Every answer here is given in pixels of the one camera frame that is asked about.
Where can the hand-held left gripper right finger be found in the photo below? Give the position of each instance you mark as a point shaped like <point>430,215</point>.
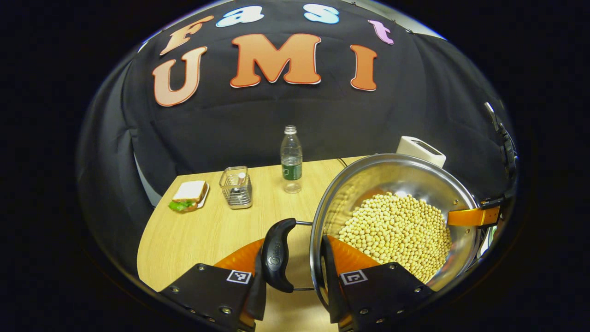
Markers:
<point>382,295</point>

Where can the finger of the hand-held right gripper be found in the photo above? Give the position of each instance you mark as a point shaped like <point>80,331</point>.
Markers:
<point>470,216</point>

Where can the white toaster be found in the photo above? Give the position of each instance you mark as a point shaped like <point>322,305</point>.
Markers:
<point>421,150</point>

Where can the steel pot with soybeans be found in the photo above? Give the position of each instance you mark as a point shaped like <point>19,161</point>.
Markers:
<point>396,230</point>

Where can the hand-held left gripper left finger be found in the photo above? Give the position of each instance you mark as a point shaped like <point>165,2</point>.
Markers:
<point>207,290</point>

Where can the clear plastic water bottle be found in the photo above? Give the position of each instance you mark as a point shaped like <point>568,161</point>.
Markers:
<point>291,161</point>

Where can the sandwich on white plate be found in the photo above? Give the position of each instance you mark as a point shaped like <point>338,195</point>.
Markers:
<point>190,193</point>

